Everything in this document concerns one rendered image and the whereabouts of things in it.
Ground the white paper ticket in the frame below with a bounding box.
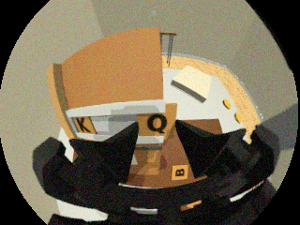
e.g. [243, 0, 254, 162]
[131, 154, 138, 165]

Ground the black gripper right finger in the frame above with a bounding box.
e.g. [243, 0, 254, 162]
[175, 120, 247, 179]

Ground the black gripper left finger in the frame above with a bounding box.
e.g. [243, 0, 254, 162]
[68, 121, 139, 184]

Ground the cream flat rectangular block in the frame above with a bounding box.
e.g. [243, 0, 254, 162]
[172, 65, 211, 104]

